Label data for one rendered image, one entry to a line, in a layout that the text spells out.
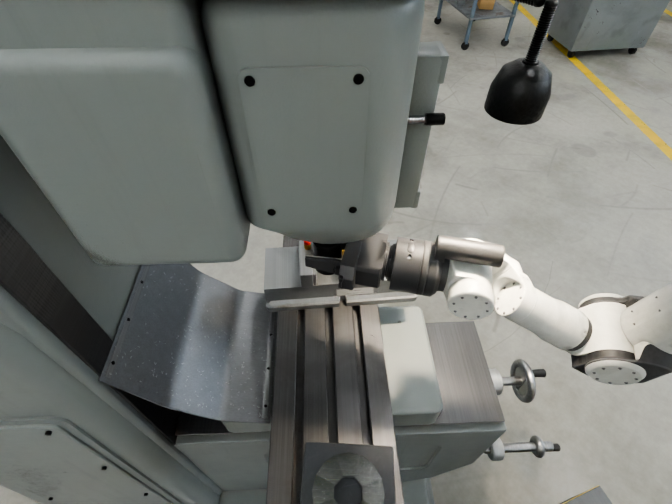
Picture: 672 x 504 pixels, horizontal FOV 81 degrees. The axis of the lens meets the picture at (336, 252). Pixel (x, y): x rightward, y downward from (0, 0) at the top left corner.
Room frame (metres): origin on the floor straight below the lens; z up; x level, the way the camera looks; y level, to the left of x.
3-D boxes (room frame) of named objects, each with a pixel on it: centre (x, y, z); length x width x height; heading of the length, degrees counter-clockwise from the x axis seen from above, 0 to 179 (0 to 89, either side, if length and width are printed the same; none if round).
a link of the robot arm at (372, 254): (0.41, -0.07, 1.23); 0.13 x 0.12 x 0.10; 167
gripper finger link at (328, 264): (0.40, 0.02, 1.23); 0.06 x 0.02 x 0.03; 77
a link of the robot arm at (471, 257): (0.38, -0.19, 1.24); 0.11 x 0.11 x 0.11; 77
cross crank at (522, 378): (0.45, -0.48, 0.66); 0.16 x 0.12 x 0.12; 92
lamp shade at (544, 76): (0.47, -0.23, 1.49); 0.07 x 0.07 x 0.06
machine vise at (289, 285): (0.57, -0.01, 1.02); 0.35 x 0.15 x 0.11; 95
